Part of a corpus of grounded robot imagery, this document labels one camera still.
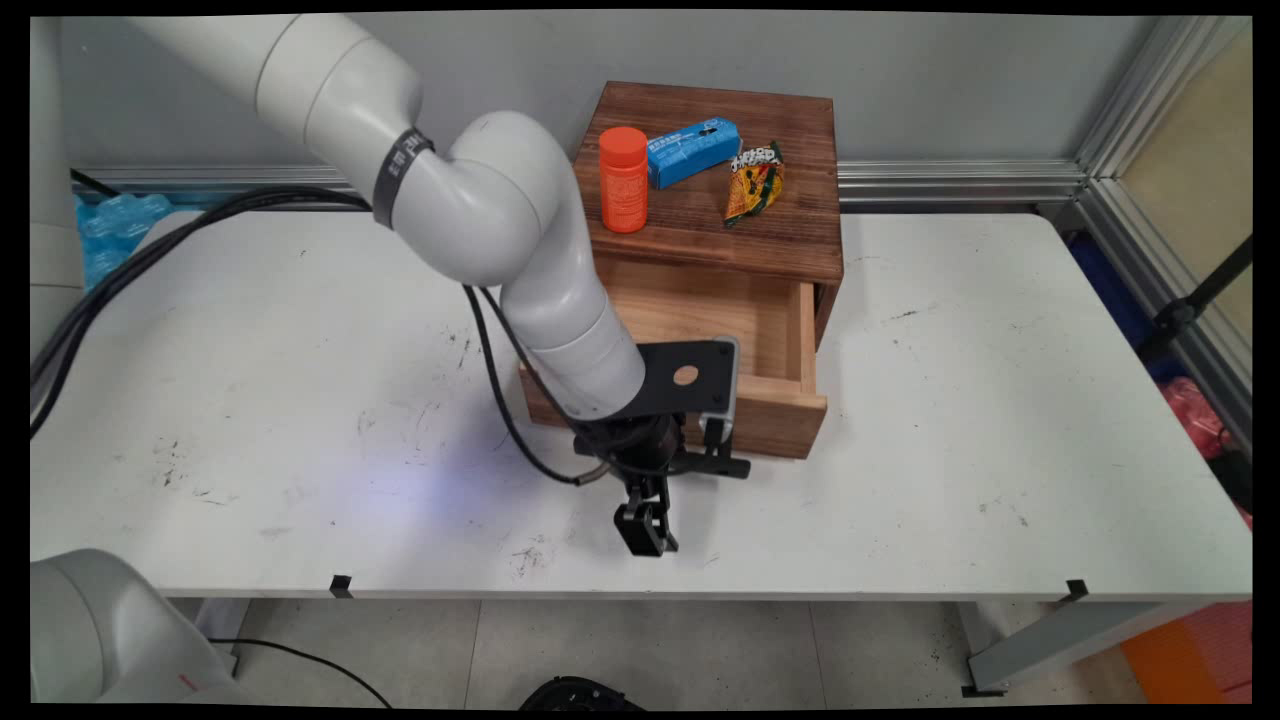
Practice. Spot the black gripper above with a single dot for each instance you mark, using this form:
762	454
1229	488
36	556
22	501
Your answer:
640	445

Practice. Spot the light wooden drawer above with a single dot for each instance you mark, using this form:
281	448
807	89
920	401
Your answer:
770	420

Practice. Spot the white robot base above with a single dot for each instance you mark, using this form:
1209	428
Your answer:
110	640

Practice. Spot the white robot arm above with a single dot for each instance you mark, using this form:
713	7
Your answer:
500	200

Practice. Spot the black round floor object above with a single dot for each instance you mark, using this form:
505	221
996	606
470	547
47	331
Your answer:
580	697

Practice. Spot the black tape mark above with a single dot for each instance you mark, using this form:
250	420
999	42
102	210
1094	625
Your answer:
341	586
1075	591

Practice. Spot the brown wooden cabinet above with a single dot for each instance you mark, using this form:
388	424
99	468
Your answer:
790	230

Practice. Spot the orange plastic bottle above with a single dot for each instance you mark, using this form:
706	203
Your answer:
623	185

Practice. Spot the yellow green snack packet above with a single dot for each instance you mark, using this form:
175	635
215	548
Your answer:
752	185

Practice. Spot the blue cardboard box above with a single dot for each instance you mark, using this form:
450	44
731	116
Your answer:
692	152

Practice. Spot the grey table leg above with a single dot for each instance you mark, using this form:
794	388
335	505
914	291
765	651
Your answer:
1070	640

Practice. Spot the blue crate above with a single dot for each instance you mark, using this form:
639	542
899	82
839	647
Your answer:
1115	300

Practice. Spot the red plastic bag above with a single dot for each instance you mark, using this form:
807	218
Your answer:
1195	415

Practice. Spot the orange box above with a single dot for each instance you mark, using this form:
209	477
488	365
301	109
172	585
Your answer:
1190	655

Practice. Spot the black stand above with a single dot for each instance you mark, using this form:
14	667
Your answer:
1195	300

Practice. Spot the blue plastic bag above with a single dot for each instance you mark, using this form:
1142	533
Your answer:
110	235

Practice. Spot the black camera bracket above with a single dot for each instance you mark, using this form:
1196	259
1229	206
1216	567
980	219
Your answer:
725	462

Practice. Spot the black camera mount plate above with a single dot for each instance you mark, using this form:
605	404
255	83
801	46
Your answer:
690	395

